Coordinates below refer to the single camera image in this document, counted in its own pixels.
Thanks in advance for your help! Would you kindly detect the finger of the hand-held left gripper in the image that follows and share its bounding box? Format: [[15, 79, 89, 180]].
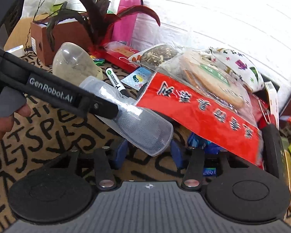
[[79, 92, 120, 120]]

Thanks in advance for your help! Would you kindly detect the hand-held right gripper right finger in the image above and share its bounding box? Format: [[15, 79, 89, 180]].
[[170, 139, 255, 191]]

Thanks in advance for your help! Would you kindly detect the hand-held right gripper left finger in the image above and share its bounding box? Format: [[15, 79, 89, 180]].
[[47, 139, 129, 191]]

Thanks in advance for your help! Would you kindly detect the clear plastic package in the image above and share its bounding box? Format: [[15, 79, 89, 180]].
[[79, 76, 174, 156]]

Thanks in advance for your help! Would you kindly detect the black marker white label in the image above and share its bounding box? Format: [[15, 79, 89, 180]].
[[105, 67, 129, 97]]

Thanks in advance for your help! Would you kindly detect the blue gum container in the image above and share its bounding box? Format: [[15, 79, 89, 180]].
[[187, 131, 217, 177]]

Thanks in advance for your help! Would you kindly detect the person's left hand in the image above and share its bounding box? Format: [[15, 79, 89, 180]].
[[0, 103, 32, 151]]

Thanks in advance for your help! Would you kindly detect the clear plastic bottle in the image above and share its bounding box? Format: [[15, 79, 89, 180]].
[[53, 42, 103, 80]]

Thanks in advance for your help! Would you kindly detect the green candy wrapper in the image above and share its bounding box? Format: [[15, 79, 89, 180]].
[[91, 55, 105, 65]]

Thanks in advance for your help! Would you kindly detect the small blue white sachet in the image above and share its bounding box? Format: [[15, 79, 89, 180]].
[[120, 67, 152, 90]]

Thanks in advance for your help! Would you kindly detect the cookie bag red label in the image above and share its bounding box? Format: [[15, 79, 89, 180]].
[[134, 47, 263, 169]]

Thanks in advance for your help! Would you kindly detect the long red box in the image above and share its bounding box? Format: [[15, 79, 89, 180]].
[[104, 41, 141, 73]]

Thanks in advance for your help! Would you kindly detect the small brown box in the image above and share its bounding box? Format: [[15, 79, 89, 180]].
[[30, 17, 95, 66]]

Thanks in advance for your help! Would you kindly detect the tan cardboard sheet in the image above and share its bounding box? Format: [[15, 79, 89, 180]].
[[3, 13, 49, 52]]

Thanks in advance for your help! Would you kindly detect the clear bag of dried herbs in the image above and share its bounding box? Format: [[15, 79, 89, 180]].
[[128, 44, 178, 67]]

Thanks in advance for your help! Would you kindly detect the pink thermos bottle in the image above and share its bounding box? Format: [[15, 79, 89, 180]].
[[112, 0, 144, 48]]

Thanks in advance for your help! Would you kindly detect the dark red artificial plant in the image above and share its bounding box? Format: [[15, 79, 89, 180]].
[[34, 0, 161, 54]]

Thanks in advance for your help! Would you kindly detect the floral fabric pouch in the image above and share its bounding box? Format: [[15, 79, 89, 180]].
[[201, 47, 265, 93]]

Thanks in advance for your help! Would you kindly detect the white carton red print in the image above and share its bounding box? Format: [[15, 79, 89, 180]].
[[264, 81, 280, 129]]

